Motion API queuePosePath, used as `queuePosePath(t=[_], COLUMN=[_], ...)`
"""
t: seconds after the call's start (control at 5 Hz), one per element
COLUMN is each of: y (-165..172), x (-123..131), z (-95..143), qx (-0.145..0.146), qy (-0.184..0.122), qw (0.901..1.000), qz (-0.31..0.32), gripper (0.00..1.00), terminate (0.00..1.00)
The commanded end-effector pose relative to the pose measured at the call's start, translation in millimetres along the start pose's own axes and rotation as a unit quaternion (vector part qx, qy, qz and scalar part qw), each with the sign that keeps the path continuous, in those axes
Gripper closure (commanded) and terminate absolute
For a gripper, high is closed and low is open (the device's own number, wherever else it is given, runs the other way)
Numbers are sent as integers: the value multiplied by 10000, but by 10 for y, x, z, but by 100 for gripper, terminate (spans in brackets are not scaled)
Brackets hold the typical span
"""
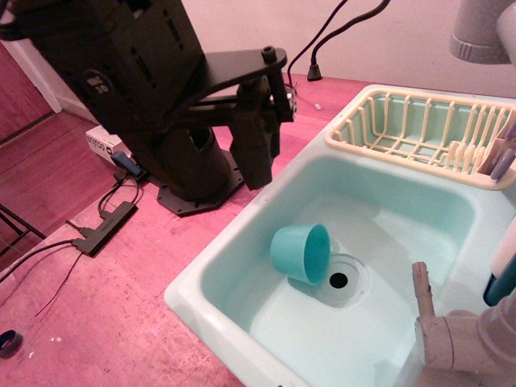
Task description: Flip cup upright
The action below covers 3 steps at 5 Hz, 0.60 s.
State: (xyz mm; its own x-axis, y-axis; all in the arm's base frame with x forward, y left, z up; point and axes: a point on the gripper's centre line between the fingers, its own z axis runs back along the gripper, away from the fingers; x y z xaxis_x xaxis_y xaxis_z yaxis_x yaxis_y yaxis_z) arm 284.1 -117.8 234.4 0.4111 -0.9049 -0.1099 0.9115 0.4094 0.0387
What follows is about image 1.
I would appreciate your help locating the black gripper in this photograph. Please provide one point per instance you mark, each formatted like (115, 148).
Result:
(263, 106)

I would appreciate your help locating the teal plastic cup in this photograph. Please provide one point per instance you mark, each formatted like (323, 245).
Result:
(302, 252)

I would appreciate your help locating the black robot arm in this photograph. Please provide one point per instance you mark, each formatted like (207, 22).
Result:
(140, 70)

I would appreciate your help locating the blue connector plug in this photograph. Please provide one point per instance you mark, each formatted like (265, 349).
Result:
(122, 160)

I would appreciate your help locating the white cardboard box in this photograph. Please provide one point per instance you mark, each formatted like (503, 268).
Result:
(104, 144)

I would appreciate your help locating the cream dish drying rack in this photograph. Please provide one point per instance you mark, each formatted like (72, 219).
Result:
(455, 137)

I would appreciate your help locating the black USB hub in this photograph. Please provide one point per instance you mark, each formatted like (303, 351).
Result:
(94, 240)

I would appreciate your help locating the light green toy sink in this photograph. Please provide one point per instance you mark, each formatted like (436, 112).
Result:
(357, 327)

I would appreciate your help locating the purple utensil in rack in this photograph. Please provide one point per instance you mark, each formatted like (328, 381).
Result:
(505, 156)

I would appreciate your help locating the grey cylindrical lamp head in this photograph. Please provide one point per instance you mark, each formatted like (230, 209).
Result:
(484, 32)

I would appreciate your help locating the beige toy faucet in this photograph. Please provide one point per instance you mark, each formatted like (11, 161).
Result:
(463, 348)

